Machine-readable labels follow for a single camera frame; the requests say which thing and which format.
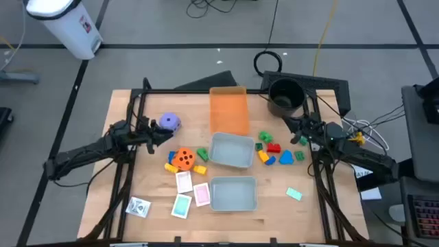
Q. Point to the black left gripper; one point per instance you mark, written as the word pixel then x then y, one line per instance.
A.
pixel 144 133

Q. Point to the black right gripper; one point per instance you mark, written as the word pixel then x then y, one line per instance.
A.
pixel 312 127

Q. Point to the purple foam die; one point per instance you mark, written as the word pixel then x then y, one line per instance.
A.
pixel 170 121

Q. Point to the red toy block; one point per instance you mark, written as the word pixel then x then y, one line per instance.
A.
pixel 273 147

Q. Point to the blue large toy block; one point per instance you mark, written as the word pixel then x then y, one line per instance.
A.
pixel 286 158

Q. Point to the green two-stud toy block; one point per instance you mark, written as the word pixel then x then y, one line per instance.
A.
pixel 265 137

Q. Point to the orange foam die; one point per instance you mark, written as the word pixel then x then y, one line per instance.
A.
pixel 184 158

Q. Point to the blue small toy block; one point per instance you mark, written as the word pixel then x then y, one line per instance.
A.
pixel 270 160

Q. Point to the dark green small block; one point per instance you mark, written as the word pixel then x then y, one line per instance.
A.
pixel 259 147

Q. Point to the teal playing card box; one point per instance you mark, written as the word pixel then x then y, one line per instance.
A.
pixel 181 206

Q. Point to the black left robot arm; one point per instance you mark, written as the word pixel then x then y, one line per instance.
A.
pixel 85 151

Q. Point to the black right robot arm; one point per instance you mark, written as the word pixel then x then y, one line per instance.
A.
pixel 363 159

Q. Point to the black bucket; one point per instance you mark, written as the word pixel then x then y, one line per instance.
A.
pixel 286 97

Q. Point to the black perforated case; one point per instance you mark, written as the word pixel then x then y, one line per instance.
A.
pixel 326 85

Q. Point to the yellow connector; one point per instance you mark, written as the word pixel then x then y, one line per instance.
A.
pixel 358 138

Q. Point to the mint green lego brick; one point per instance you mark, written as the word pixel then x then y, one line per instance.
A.
pixel 294 193

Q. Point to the grey plastic bin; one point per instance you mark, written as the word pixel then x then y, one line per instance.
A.
pixel 233 193
pixel 231 150

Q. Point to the orange translucent plastic bin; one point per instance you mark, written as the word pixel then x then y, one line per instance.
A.
pixel 229 109

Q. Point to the pink playing card box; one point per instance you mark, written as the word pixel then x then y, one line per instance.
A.
pixel 201 194

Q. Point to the white paper sheet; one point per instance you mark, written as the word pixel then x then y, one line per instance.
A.
pixel 363 172
pixel 370 193

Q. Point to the grey computer mouse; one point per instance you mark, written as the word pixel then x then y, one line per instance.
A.
pixel 397 212

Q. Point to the black monitor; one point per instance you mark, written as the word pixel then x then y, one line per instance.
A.
pixel 430 106

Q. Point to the white trash can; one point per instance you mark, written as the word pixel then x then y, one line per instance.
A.
pixel 65 27

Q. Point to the grey stand base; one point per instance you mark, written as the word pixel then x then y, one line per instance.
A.
pixel 20 77

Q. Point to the backlit keyboard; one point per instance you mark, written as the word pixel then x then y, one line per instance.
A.
pixel 425 216

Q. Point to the grey metal bracket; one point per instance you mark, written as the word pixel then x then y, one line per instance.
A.
pixel 315 147

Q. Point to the black metal table frame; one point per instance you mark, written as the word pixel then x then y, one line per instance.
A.
pixel 171 91

